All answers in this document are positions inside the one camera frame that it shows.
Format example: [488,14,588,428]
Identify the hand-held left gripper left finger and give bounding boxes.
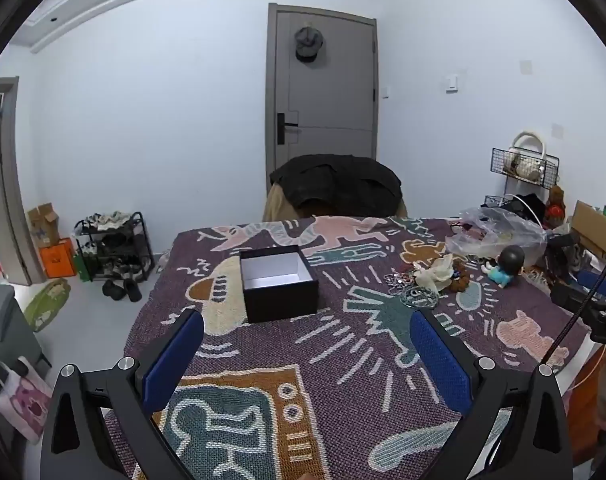
[40,308,205,480]

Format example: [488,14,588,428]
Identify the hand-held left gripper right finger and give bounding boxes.
[409,308,574,480]

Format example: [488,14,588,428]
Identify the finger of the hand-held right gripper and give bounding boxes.
[550,281,601,313]
[575,269,606,302]

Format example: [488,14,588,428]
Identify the silver chain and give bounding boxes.
[400,286,440,309]

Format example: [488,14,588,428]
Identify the black-headed blue doll figure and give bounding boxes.
[488,246,526,287]

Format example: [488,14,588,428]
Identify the black cardboard box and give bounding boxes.
[239,245,320,324]

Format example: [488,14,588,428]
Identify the open cardboard box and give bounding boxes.
[570,200,606,266]

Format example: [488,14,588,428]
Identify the brown teddy bear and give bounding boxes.
[545,185,567,228]

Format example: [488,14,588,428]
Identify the clear plastic bag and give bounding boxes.
[445,205,548,266]

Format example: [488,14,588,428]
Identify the printed purple blanket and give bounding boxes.
[104,215,591,480]

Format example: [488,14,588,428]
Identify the black shoe rack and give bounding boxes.
[73,211,156,282]

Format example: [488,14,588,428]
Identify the white handbag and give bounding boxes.
[503,131,548,181]

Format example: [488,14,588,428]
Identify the green floor mat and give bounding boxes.
[23,278,71,332]

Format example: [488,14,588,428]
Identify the orange box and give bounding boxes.
[39,238,78,279]

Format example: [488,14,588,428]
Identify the pink tote bag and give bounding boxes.
[0,357,54,445]

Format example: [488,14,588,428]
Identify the grey sofa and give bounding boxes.
[0,282,49,376]

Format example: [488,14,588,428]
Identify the beige chair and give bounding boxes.
[262,185,409,222]

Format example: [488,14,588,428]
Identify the brown cardboard box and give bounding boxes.
[27,203,60,249]

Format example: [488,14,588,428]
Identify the black jacket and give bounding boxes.
[269,155,403,217]

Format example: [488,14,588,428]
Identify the grey side door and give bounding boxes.
[0,76,46,287]

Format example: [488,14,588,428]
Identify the grey cap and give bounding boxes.
[294,24,325,64]

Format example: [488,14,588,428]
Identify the black cable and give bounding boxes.
[540,232,606,366]

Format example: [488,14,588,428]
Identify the white cable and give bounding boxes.
[508,192,548,223]

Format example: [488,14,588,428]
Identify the black wire rack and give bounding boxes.
[491,147,560,207]

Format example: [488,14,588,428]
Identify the black door handle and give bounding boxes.
[276,113,300,145]

